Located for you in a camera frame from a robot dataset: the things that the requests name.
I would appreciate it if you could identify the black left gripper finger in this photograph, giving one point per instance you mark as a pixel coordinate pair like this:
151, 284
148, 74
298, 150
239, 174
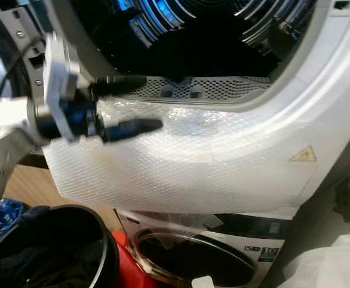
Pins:
134, 129
116, 86

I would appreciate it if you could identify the white front-load washing machine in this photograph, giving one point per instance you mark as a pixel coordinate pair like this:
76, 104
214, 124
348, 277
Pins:
223, 228

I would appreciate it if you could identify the dark clothes in basket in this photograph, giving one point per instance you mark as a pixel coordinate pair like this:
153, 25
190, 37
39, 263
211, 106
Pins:
42, 252

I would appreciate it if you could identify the grey mesh lint filter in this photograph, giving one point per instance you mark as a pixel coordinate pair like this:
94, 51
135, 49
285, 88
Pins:
217, 89

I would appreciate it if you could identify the black round laundry basket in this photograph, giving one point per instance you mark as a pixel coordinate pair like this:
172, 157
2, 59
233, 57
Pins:
107, 252

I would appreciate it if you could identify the blue patterned cloth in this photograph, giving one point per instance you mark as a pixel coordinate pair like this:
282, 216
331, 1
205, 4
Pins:
11, 211

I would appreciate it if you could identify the red plastic container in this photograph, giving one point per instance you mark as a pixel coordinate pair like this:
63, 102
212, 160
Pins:
132, 270

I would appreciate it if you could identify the yellow triangle warning sticker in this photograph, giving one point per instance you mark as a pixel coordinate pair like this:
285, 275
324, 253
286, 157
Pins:
304, 156

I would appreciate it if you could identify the black washer label sticker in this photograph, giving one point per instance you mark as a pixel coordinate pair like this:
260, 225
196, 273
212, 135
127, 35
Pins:
263, 252

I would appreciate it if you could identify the white plastic bag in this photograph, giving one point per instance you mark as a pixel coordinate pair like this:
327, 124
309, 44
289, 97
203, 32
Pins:
325, 264

